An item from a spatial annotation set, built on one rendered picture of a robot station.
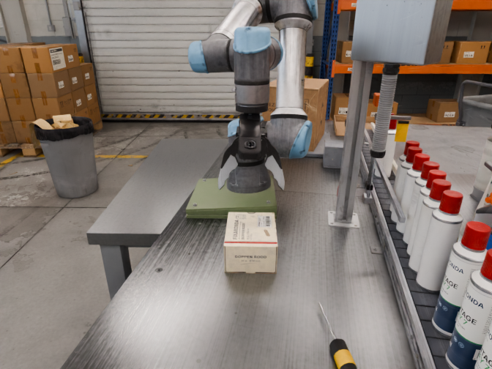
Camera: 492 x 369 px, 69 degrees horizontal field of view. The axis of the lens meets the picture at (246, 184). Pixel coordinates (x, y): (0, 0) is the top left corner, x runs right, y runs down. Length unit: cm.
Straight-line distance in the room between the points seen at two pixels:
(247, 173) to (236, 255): 38
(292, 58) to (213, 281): 68
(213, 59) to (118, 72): 483
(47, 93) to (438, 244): 409
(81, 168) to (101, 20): 285
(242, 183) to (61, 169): 232
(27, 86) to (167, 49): 192
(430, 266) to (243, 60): 54
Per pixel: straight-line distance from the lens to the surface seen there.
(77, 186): 334
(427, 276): 80
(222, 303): 79
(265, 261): 84
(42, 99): 446
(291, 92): 112
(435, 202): 79
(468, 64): 527
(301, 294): 82
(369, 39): 90
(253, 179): 115
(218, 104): 543
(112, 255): 115
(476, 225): 65
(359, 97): 98
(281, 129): 109
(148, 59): 551
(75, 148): 322
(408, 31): 86
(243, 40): 76
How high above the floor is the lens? 136
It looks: 24 degrees down
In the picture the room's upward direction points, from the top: straight up
